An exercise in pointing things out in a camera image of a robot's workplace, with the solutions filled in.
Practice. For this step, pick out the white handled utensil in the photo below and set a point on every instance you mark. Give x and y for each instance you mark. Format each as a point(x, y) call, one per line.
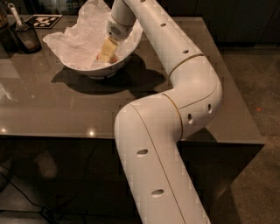
point(20, 24)

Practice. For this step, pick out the red yellow apple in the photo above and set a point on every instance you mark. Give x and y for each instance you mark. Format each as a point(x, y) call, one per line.
point(106, 59)

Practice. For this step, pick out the dark glass cup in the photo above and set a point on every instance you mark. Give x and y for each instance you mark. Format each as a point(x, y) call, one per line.
point(26, 37)

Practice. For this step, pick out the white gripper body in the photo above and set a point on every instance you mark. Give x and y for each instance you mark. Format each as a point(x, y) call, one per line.
point(117, 30)

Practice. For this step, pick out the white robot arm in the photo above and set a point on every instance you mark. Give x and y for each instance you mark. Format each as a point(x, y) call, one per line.
point(147, 130)

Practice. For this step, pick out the white crumpled paper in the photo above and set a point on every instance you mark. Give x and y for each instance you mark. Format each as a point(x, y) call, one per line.
point(92, 19)

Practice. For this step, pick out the white bowl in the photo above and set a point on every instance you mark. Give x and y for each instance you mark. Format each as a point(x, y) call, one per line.
point(79, 52)

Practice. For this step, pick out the black fiducial marker card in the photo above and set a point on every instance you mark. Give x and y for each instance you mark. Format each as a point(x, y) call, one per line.
point(43, 21)

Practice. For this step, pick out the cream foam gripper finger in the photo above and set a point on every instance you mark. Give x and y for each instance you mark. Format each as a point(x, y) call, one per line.
point(109, 47)

